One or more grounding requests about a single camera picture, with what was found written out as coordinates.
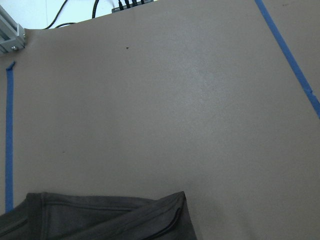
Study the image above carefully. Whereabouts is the dark brown t-shirt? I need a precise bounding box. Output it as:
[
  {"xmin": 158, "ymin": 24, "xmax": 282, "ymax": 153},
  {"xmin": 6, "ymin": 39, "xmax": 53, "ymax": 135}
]
[{"xmin": 0, "ymin": 191, "xmax": 197, "ymax": 240}]

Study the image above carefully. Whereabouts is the blue tape line crosswise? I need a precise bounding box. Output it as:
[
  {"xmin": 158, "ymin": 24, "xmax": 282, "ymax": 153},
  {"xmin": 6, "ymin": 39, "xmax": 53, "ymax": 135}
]
[{"xmin": 254, "ymin": 0, "xmax": 320, "ymax": 118}]

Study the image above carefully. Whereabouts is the aluminium frame post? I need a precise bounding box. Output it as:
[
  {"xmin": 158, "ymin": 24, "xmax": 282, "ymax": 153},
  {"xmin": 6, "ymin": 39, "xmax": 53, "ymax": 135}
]
[{"xmin": 0, "ymin": 6, "xmax": 26, "ymax": 55}]

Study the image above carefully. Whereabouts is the black usb hub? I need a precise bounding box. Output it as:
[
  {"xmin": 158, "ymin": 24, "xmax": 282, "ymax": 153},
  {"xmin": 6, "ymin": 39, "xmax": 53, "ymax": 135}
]
[{"xmin": 111, "ymin": 0, "xmax": 154, "ymax": 13}]

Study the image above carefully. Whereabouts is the torn blue tape line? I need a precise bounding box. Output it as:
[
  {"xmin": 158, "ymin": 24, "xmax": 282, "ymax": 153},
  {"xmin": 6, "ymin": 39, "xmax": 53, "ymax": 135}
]
[{"xmin": 5, "ymin": 61, "xmax": 16, "ymax": 213}]

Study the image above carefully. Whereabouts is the black cable on table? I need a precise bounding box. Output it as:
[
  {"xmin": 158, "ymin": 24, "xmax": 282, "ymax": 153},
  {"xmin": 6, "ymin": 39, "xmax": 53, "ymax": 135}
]
[{"xmin": 42, "ymin": 0, "xmax": 76, "ymax": 30}]

